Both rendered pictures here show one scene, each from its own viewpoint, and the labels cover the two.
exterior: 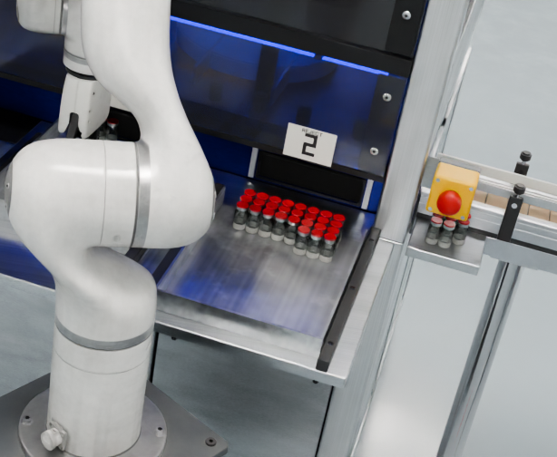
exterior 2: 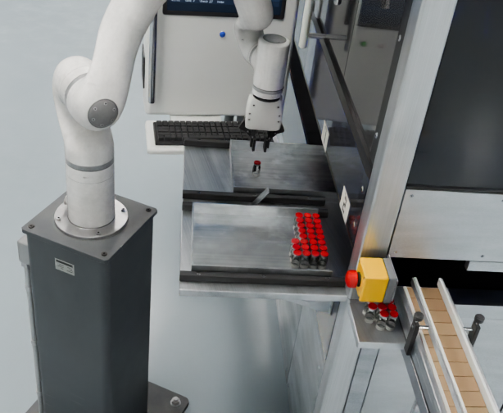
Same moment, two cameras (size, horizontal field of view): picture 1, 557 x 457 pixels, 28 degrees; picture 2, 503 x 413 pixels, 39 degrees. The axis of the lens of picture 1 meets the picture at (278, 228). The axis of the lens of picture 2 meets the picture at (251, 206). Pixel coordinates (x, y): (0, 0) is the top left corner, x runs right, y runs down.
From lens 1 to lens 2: 171 cm
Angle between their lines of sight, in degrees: 59
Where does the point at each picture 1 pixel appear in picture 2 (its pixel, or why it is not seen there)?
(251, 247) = (280, 236)
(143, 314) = (77, 155)
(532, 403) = not seen: outside the picture
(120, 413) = (72, 201)
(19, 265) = (195, 169)
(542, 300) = not seen: outside the picture
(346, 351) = (206, 287)
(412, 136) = (362, 223)
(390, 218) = not seen: hidden behind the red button
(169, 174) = (78, 84)
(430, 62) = (374, 174)
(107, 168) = (71, 71)
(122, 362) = (70, 173)
